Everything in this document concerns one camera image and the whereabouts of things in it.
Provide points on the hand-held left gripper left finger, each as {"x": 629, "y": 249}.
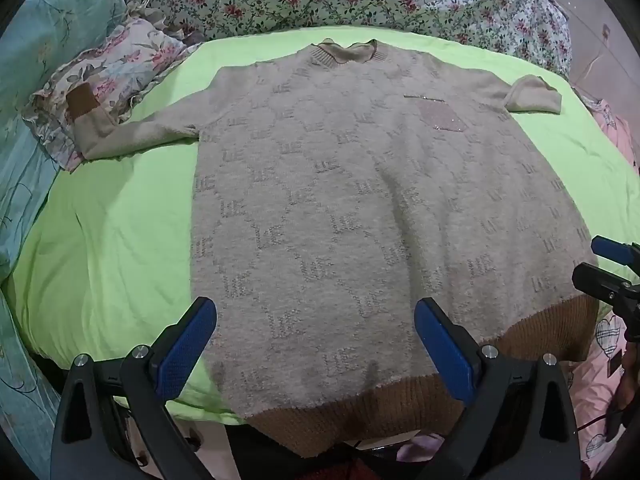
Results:
{"x": 185, "y": 350}

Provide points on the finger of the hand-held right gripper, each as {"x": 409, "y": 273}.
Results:
{"x": 614, "y": 250}
{"x": 597, "y": 282}

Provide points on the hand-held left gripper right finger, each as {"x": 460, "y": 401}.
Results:
{"x": 445, "y": 350}

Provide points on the beige knit sweater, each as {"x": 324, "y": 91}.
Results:
{"x": 350, "y": 210}

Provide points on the pink printed cloth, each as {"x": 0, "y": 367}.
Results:
{"x": 595, "y": 395}

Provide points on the green bed sheet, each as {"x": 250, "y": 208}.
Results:
{"x": 125, "y": 235}

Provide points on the ruffled floral pillow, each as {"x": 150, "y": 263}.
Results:
{"x": 125, "y": 55}

